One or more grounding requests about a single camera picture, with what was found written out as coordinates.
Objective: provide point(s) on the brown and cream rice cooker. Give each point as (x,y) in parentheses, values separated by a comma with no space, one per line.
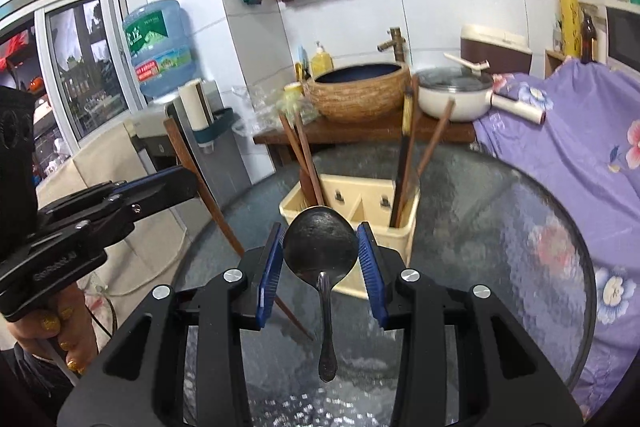
(500,54)

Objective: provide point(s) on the white microwave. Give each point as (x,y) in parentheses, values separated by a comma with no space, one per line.
(625,37)

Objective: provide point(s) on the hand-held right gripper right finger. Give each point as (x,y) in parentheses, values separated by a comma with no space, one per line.
(372,277)

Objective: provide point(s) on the white paper cup stack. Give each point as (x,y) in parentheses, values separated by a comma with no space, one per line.
(196,102)

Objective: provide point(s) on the brown glass bottle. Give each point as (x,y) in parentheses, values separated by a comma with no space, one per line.
(588,39)

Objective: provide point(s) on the white rice paddle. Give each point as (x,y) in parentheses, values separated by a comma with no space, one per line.
(462,61)

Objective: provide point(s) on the bronze faucet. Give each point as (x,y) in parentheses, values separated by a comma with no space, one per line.
(397,44)

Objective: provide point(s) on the brown wooden chopstick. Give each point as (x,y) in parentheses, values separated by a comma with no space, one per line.
(222,217)

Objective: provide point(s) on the cream plastic utensil holder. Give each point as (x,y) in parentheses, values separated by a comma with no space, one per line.
(330,187)

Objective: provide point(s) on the person's left forearm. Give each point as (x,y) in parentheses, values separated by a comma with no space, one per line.
(35,382)

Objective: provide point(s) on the set of wooden chopsticks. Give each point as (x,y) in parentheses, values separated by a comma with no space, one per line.
(404,167)

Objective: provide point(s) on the water dispenser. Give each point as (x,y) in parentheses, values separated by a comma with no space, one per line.
(220,167)

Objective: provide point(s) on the aluminium framed window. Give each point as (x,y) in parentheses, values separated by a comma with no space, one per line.
(80,72)

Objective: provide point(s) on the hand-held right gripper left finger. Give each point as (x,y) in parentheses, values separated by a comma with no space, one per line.
(270,277)

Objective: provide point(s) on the blue water jug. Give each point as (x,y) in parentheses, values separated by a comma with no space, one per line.
(160,47)

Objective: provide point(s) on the yellow dish soap bottle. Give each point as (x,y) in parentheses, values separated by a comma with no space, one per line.
(322,63)

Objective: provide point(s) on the purple floral cloth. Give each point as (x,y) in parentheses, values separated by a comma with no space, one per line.
(575,167)

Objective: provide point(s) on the woven basin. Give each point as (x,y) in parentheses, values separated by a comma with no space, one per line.
(360,99)

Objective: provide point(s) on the clear plastic bags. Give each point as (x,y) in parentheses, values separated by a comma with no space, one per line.
(260,107)

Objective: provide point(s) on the person's left hand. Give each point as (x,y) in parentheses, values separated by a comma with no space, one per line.
(35,332)

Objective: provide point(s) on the metal spoon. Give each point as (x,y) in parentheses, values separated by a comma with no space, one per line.
(320,247)

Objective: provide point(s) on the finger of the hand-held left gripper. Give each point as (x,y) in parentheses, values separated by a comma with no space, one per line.
(165,199)
(150,181)

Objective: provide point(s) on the white pot with lid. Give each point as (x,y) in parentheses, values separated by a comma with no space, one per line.
(450,99)

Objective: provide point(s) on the wooden counter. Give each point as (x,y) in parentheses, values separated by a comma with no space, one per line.
(350,132)

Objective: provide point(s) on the teal cup holder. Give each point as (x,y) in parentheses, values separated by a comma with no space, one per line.
(220,127)

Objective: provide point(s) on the yellow roll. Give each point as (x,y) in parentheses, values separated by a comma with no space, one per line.
(569,14)

